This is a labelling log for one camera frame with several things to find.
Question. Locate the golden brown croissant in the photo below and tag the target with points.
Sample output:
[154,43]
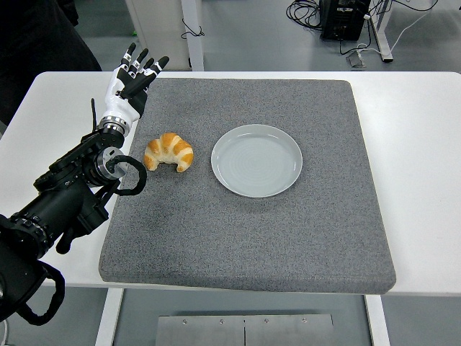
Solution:
[169,149]

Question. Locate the white desk leg with foot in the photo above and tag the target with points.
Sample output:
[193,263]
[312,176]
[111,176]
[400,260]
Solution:
[382,32]

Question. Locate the small clear grey floor box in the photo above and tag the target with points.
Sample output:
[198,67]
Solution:
[356,60]

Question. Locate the grey speckled foam mat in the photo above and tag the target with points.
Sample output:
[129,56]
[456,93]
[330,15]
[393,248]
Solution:
[234,238]

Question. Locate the black computer tower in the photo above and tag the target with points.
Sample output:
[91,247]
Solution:
[342,19]

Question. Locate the off-white cabinet panel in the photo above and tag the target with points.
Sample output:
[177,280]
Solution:
[158,29]

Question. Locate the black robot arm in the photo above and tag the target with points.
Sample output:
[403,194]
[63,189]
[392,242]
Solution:
[54,202]

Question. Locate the white upright post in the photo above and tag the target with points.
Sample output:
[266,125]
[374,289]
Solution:
[194,54]

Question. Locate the round pale grey plate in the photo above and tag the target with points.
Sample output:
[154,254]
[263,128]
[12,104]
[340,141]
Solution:
[256,162]

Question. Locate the white table leg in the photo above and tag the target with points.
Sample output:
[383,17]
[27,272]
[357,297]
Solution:
[108,320]
[378,324]

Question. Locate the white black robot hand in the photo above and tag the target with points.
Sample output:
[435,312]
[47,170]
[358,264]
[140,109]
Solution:
[120,104]

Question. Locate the grey metal plate with screws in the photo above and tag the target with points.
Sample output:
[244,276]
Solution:
[245,331]

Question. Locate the person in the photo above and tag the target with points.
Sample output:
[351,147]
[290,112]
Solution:
[36,39]

